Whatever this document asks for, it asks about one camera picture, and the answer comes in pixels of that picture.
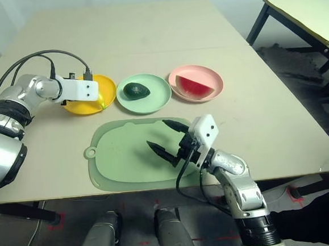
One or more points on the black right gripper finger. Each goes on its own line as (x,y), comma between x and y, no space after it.
(177,125)
(161,153)

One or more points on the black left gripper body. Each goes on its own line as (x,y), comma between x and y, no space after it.
(64,102)

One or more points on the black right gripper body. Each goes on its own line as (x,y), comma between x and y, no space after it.
(188,151)

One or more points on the yellow toy banana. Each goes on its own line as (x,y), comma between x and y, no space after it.
(103,100)

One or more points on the red watermelon slice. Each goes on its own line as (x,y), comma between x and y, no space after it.
(193,86)

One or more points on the dark green toy avocado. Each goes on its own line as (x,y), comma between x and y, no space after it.
(136,90)

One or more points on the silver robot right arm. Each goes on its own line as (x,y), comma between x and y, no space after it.
(237,174)

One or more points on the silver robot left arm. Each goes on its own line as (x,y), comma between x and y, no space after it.
(6,141)

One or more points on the mint green plastic plate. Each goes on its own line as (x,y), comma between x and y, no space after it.
(145,101)

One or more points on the green cutting board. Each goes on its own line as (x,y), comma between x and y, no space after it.
(119,160)

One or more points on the yellow plastic plate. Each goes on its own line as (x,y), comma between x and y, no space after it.
(107,87)

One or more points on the pink plastic plate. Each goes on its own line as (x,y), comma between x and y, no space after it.
(203,74)

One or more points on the grey robot right leg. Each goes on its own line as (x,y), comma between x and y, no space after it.
(174,236)

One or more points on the grey robot leg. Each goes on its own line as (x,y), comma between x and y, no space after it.
(174,236)
(99,236)

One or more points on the short red floor tape dash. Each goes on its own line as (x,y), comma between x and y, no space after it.
(197,239)

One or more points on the grey robot left leg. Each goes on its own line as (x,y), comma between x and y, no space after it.
(99,236)

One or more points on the red floor tape square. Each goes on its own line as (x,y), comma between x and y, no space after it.
(63,220)

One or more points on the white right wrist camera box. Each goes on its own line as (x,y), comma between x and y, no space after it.
(205,131)

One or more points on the side table with black frame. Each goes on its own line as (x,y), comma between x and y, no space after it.
(306,12)

